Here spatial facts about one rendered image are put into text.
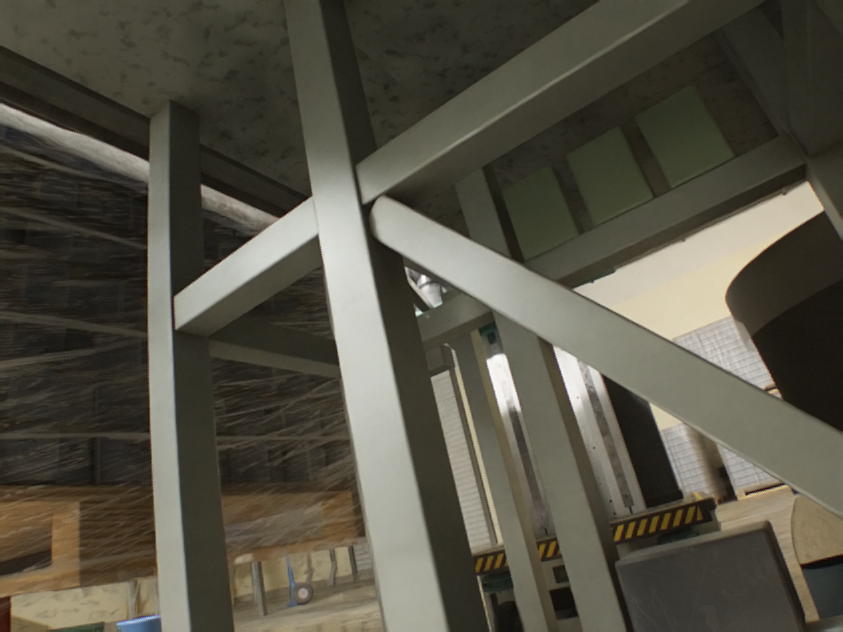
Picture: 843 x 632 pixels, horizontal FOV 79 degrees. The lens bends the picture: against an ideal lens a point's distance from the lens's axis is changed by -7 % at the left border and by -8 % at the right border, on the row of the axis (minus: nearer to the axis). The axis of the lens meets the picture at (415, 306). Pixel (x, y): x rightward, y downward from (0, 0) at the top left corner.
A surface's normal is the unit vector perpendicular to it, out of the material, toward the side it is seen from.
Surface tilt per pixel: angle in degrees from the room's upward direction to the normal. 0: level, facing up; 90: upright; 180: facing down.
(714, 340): 90
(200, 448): 90
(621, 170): 90
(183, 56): 180
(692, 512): 90
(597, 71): 180
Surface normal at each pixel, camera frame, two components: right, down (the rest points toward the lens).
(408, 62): 0.01, 0.96
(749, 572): -0.59, -0.22
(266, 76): 0.21, 0.89
